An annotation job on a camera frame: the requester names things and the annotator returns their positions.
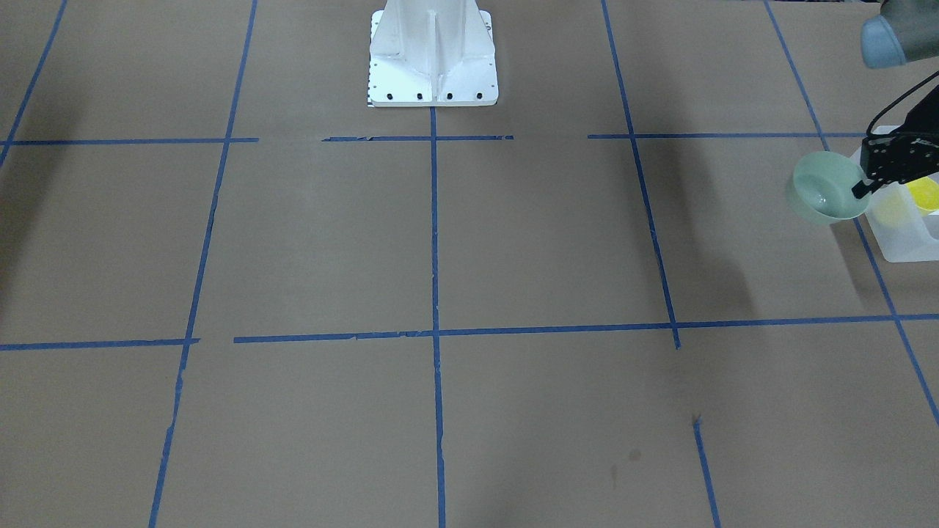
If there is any yellow plastic cup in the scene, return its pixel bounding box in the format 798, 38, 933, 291
873, 177, 938, 228

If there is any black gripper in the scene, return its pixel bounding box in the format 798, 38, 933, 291
851, 92, 938, 200

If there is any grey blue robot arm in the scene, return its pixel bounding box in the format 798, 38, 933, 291
852, 1, 938, 199

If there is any green ceramic bowl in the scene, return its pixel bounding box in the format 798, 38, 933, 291
784, 151, 871, 225

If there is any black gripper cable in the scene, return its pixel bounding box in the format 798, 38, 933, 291
866, 70, 939, 140

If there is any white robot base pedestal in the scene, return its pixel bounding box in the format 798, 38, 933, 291
367, 1, 500, 108

